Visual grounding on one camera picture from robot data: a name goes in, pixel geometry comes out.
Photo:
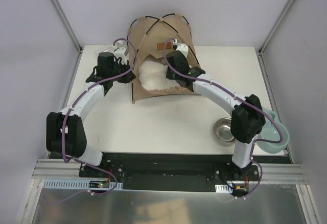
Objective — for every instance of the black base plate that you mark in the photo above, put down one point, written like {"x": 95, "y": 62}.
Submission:
{"x": 171, "y": 172}

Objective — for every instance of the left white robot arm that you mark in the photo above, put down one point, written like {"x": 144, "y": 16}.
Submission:
{"x": 65, "y": 132}

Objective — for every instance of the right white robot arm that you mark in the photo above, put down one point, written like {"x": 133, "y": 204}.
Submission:
{"x": 247, "y": 119}

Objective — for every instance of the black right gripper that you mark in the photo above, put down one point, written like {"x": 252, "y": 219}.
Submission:
{"x": 171, "y": 56}

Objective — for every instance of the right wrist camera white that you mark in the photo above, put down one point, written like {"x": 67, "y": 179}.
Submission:
{"x": 182, "y": 47}

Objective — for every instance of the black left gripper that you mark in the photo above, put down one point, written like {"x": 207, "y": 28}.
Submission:
{"x": 122, "y": 64}

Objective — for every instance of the steel pet bowl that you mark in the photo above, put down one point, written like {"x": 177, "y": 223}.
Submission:
{"x": 223, "y": 132}

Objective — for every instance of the beige fabric pet tent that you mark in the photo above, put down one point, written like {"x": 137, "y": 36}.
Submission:
{"x": 158, "y": 43}

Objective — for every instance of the cream white pillow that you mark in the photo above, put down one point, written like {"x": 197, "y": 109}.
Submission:
{"x": 152, "y": 75}

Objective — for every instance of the green double pet bowl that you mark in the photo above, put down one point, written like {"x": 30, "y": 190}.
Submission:
{"x": 269, "y": 132}

